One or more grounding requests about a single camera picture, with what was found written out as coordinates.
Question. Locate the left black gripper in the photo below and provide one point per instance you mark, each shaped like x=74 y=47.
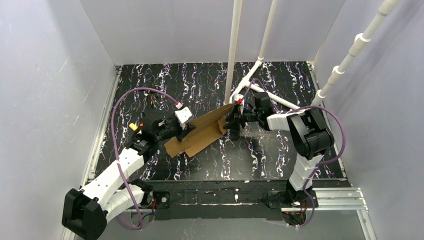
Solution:
x=180 y=130

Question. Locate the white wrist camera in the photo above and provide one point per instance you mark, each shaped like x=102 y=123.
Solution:
x=184 y=116
x=239 y=102

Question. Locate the black pliers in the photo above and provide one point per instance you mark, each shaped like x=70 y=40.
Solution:
x=152 y=94

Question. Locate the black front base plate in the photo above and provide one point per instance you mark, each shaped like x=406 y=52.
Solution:
x=226 y=199

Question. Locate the brown cardboard box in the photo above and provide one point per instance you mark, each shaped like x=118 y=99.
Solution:
x=209 y=128

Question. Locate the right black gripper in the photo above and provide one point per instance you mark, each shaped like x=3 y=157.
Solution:
x=237 y=117

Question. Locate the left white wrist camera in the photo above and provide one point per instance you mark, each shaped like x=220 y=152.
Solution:
x=184 y=116

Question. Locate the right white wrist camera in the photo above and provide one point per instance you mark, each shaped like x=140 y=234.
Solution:
x=239 y=102

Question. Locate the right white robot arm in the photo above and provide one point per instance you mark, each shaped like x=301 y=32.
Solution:
x=309 y=133

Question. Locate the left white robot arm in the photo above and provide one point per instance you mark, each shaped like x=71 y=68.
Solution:
x=87 y=211

